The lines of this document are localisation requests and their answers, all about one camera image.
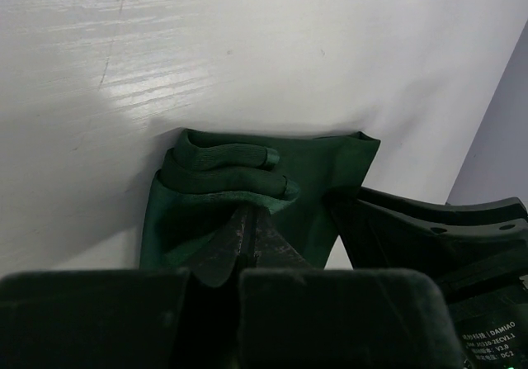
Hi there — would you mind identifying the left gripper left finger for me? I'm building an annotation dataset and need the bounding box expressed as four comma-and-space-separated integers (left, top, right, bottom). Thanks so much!
1, 206, 250, 368

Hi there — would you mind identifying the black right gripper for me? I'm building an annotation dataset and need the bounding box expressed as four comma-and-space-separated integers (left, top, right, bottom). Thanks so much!
325, 188, 527, 368

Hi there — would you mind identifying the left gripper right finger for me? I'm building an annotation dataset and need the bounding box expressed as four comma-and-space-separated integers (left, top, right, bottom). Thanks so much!
238, 206, 462, 368

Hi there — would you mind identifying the dark green cloth napkin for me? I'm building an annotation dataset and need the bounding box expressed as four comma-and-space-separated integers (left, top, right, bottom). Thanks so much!
139, 129, 380, 269

